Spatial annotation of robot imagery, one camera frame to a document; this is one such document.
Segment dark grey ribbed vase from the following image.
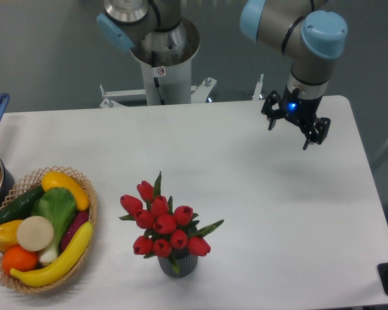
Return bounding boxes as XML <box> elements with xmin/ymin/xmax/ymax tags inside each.
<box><xmin>158</xmin><ymin>248</ymin><xmax>199</xmax><ymax>278</ymax></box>

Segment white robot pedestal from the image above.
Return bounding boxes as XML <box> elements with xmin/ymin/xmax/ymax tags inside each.
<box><xmin>131</xmin><ymin>17</ymin><xmax>200</xmax><ymax>105</ymax></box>

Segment green cucumber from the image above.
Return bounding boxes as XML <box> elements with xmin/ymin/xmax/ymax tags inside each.
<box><xmin>0</xmin><ymin>185</ymin><xmax>45</xmax><ymax>225</ymax></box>

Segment white metal base bracket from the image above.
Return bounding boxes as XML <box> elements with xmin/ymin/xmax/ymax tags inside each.
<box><xmin>99</xmin><ymin>73</ymin><xmax>265</xmax><ymax>109</ymax></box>

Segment yellow bell pepper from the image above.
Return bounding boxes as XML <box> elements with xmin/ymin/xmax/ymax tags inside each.
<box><xmin>0</xmin><ymin>220</ymin><xmax>23</xmax><ymax>252</ymax></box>

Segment purple eggplant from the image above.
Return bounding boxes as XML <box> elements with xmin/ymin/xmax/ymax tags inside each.
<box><xmin>59</xmin><ymin>211</ymin><xmax>89</xmax><ymax>253</ymax></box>

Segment red tulip bouquet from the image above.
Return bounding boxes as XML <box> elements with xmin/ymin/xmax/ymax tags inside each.
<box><xmin>119</xmin><ymin>173</ymin><xmax>224</xmax><ymax>259</ymax></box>

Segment orange fruit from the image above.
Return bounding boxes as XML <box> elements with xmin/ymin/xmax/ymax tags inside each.
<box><xmin>2</xmin><ymin>245</ymin><xmax>38</xmax><ymax>276</ymax></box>

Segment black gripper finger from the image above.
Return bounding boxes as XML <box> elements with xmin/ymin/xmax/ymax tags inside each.
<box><xmin>303</xmin><ymin>118</ymin><xmax>331</xmax><ymax>150</ymax></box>
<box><xmin>261</xmin><ymin>90</ymin><xmax>286</xmax><ymax>130</ymax></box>

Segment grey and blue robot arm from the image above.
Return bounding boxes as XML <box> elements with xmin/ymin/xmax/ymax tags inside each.
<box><xmin>96</xmin><ymin>1</ymin><xmax>348</xmax><ymax>145</ymax></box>

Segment woven wicker basket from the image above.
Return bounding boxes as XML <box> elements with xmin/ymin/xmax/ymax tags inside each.
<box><xmin>0</xmin><ymin>166</ymin><xmax>98</xmax><ymax>293</ymax></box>

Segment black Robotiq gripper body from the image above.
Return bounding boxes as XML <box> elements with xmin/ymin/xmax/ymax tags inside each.
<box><xmin>280</xmin><ymin>87</ymin><xmax>323</xmax><ymax>131</ymax></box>

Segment beige round disc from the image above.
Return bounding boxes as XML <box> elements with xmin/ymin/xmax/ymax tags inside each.
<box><xmin>16</xmin><ymin>216</ymin><xmax>54</xmax><ymax>252</ymax></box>

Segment green bok choy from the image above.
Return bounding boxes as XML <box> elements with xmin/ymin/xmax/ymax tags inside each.
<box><xmin>30</xmin><ymin>187</ymin><xmax>76</xmax><ymax>266</ymax></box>

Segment yellow squash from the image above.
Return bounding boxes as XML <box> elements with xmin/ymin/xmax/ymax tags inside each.
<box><xmin>41</xmin><ymin>171</ymin><xmax>90</xmax><ymax>211</ymax></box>

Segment yellow banana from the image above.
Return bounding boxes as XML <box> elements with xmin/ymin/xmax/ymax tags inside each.
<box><xmin>10</xmin><ymin>221</ymin><xmax>93</xmax><ymax>287</ymax></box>

